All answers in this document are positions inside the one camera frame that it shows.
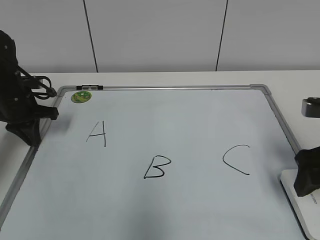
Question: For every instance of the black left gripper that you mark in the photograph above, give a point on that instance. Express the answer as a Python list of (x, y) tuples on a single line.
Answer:
[(17, 104)]

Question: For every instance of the round green magnet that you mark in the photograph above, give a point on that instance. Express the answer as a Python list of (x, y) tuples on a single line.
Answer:
[(81, 97)]

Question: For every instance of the white board eraser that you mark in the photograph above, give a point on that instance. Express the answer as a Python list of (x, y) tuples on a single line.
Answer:
[(306, 208)]

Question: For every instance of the white board with grey frame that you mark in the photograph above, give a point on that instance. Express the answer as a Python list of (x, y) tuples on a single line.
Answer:
[(157, 163)]

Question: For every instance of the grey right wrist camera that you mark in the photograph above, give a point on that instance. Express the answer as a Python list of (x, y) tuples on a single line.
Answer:
[(311, 107)]

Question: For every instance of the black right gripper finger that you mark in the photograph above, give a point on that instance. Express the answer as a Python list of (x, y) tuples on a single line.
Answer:
[(308, 174)]

